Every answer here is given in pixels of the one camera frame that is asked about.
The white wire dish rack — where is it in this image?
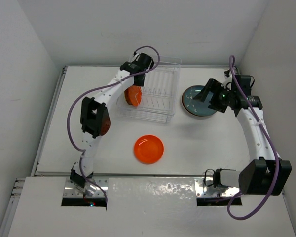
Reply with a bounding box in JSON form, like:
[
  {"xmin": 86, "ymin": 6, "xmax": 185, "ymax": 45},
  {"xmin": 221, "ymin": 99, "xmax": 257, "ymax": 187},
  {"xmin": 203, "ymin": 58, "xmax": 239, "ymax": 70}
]
[{"xmin": 116, "ymin": 56, "xmax": 182, "ymax": 123}]

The orange plate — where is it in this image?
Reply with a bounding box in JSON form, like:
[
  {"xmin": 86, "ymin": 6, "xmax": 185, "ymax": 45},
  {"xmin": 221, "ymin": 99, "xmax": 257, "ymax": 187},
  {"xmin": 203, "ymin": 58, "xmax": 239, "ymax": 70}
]
[
  {"xmin": 133, "ymin": 135, "xmax": 164, "ymax": 164},
  {"xmin": 127, "ymin": 85, "xmax": 142, "ymax": 106}
]

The yellow brown plate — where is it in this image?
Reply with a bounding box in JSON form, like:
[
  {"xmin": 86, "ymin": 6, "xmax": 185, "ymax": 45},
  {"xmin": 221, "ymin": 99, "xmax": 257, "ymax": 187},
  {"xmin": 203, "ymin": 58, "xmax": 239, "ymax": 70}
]
[{"xmin": 124, "ymin": 88, "xmax": 133, "ymax": 105}]

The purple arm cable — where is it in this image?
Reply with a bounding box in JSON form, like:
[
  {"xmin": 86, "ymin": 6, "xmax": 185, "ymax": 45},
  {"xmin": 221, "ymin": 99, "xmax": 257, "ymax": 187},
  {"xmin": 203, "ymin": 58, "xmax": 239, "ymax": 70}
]
[
  {"xmin": 66, "ymin": 45, "xmax": 161, "ymax": 205},
  {"xmin": 226, "ymin": 55, "xmax": 280, "ymax": 220}
]

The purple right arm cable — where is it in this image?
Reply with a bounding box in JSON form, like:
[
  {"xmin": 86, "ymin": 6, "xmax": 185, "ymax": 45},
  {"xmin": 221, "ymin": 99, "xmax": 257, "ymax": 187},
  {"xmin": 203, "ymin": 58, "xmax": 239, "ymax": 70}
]
[{"xmin": 226, "ymin": 55, "xmax": 280, "ymax": 220}]

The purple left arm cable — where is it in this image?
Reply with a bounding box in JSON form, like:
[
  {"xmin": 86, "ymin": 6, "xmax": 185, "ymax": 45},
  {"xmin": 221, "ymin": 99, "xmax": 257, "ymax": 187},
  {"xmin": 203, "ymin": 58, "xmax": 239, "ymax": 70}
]
[{"xmin": 66, "ymin": 45, "xmax": 161, "ymax": 205}]

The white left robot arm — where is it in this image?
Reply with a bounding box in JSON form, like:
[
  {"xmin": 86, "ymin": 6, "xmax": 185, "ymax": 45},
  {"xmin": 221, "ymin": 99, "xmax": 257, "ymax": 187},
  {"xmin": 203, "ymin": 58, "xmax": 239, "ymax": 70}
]
[{"xmin": 66, "ymin": 52, "xmax": 158, "ymax": 189}]

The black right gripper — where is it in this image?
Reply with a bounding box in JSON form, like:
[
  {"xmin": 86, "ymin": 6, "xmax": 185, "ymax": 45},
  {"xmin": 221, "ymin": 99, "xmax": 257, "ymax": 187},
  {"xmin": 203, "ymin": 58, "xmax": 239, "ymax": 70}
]
[{"xmin": 194, "ymin": 78, "xmax": 235, "ymax": 113}]

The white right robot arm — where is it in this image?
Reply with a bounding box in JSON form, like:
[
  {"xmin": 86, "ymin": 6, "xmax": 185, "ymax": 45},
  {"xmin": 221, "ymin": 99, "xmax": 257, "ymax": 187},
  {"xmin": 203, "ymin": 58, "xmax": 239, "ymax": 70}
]
[{"xmin": 193, "ymin": 75, "xmax": 292, "ymax": 196}]

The dark teal plate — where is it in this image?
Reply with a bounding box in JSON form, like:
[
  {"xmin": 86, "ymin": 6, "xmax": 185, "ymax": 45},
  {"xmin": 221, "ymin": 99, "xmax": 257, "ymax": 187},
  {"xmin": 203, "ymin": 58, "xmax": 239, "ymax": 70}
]
[{"xmin": 181, "ymin": 85, "xmax": 216, "ymax": 117}]

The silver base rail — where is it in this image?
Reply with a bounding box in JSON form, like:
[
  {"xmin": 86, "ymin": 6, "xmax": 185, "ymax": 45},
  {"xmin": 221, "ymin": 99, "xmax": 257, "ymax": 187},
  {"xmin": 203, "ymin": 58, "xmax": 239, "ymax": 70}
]
[{"xmin": 61, "ymin": 172, "xmax": 239, "ymax": 206}]

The red teal floral plate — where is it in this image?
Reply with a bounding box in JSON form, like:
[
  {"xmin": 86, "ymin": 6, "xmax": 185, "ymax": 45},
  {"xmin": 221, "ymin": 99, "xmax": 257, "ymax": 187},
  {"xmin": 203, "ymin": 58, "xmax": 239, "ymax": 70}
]
[{"xmin": 180, "ymin": 95, "xmax": 216, "ymax": 120}]

